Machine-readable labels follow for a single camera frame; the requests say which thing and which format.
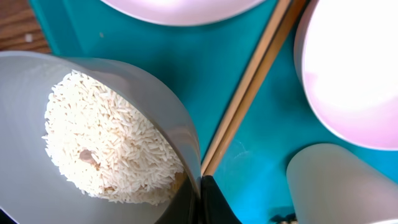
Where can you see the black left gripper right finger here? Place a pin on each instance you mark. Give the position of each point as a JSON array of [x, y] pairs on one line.
[[215, 208]]

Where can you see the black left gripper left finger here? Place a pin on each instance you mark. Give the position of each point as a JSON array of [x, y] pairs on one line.
[[183, 207]]

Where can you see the white rice pile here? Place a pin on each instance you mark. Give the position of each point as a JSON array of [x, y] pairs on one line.
[[105, 146]]

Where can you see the white cup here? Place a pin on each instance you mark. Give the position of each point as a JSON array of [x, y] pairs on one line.
[[329, 184]]

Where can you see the grey bowl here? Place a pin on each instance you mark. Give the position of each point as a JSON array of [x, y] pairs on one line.
[[32, 188]]

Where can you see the white bowl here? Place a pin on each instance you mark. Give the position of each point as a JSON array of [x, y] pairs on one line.
[[345, 55]]

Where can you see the brown food scrap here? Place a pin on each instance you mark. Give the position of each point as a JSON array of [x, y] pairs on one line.
[[288, 219]]

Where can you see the teal serving tray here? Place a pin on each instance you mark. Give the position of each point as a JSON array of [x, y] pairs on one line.
[[203, 65]]

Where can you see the white round plate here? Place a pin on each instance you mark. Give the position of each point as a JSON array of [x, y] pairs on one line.
[[182, 13]]

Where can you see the wooden chopstick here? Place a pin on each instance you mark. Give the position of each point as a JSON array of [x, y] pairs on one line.
[[270, 55], [270, 29]]

